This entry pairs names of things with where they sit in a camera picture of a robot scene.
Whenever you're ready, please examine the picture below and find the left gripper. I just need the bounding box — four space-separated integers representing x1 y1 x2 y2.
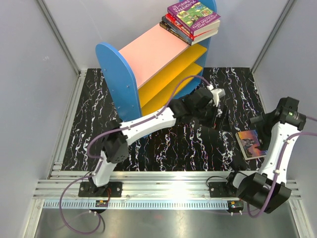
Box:
193 102 230 132

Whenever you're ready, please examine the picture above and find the blue Jane Eyre book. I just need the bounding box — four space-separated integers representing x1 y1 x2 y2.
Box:
235 130 267 161

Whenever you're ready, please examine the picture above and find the red 13-Storey Treehouse book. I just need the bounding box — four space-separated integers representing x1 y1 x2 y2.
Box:
165 13 220 45

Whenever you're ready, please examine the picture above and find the black blue Treehouse book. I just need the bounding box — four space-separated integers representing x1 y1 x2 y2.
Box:
159 21 192 46

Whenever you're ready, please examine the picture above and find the purple 117-Storey Treehouse book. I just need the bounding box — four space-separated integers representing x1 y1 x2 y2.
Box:
167 0 220 29

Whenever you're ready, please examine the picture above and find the Nineteen Eighty-Four book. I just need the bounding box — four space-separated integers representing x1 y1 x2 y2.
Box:
161 16 183 33

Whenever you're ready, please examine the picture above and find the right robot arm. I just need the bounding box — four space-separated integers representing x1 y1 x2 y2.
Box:
224 97 307 218

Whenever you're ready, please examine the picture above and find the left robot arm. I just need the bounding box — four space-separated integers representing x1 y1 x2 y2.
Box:
86 86 228 197

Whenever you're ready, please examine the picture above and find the black marble pattern mat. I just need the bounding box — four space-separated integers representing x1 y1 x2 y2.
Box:
61 67 264 171

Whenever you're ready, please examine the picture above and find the blue pink yellow bookshelf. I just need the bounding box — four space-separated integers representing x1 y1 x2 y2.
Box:
95 0 218 139

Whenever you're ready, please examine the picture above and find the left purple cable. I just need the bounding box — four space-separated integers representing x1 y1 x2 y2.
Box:
59 75 211 235

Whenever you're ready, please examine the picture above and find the purple cable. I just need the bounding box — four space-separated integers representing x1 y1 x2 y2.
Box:
247 131 317 218
59 75 211 235

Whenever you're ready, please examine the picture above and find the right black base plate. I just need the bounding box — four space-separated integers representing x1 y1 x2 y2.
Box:
208 181 237 198

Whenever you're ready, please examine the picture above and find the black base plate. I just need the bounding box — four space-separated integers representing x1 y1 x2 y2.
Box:
78 181 123 198
208 181 237 198

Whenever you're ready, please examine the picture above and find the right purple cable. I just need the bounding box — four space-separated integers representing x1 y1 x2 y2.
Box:
247 131 317 218

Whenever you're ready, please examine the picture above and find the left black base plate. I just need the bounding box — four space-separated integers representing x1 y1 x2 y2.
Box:
78 181 123 198

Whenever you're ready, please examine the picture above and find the aluminium mounting rail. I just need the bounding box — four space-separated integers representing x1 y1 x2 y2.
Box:
33 170 302 201

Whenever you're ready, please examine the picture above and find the white slotted cable duct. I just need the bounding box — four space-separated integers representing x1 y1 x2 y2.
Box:
44 199 243 210

